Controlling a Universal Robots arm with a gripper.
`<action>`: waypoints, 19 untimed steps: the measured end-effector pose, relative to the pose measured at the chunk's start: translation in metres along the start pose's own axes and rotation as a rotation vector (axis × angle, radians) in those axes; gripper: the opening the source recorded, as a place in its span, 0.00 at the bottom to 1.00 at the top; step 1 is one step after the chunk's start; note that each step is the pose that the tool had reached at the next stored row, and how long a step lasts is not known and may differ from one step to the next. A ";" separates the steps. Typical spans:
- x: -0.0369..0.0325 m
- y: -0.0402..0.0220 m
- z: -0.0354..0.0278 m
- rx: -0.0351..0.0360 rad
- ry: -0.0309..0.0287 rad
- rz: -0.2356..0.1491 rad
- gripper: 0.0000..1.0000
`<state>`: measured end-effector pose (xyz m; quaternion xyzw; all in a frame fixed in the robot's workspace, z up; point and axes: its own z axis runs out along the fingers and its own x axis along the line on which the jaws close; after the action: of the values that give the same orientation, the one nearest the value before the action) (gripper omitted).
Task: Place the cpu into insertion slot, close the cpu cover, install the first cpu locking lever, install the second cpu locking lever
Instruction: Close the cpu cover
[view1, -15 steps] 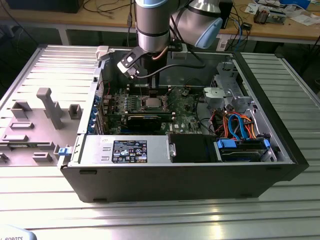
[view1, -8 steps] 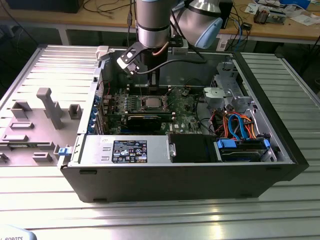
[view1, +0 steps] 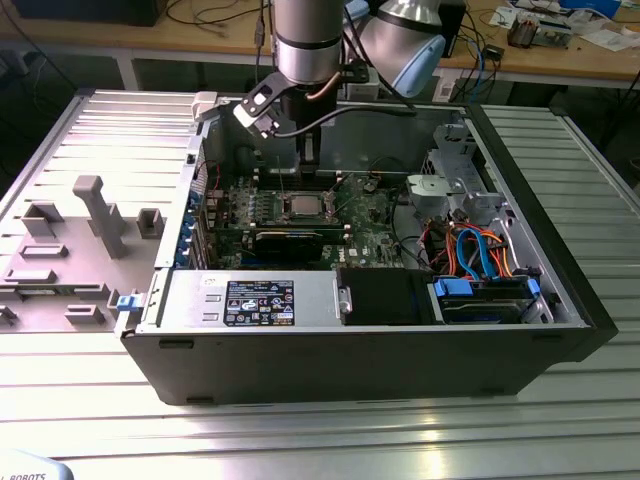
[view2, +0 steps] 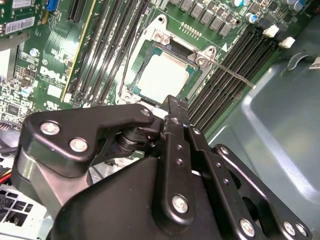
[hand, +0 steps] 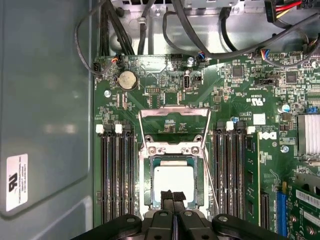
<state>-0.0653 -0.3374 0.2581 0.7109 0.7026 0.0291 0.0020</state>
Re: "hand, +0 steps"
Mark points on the silver chipset heat sink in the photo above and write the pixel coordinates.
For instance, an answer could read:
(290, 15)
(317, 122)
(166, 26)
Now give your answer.
(310, 135)

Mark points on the internal USB port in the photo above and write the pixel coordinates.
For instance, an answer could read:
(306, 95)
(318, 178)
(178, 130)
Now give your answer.
(187, 82)

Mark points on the blue expansion slot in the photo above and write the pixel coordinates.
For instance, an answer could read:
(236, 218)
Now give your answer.
(281, 212)

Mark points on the silver CPU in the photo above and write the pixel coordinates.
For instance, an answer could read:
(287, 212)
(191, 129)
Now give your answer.
(173, 177)

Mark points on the coin cell battery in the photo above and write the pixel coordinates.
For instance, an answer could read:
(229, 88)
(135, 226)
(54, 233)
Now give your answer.
(128, 80)

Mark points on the silver capacitor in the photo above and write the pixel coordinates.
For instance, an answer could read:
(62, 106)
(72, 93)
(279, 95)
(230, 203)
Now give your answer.
(285, 108)

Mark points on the black PC case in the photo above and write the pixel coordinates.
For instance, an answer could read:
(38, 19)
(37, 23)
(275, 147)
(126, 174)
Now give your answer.
(45, 100)

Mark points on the green motherboard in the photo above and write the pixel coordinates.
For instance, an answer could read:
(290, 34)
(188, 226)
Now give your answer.
(225, 112)

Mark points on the black graphics card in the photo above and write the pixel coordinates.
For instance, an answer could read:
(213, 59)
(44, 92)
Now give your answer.
(307, 200)

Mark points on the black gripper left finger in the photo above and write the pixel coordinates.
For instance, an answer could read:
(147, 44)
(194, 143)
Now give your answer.
(160, 225)

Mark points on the CPU socket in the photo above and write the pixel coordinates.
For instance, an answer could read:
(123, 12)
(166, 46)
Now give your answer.
(146, 185)

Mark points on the black expansion slot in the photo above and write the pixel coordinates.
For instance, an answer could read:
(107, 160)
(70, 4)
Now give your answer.
(265, 210)

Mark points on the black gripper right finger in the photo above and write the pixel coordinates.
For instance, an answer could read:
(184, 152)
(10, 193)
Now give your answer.
(190, 225)

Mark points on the green RAM stick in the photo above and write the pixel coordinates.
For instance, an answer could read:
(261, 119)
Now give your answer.
(252, 175)

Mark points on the metal locking lever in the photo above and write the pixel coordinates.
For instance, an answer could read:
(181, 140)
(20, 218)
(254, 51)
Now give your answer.
(211, 182)

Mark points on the white case label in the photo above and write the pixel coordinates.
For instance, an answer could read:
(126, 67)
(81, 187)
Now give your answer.
(17, 182)

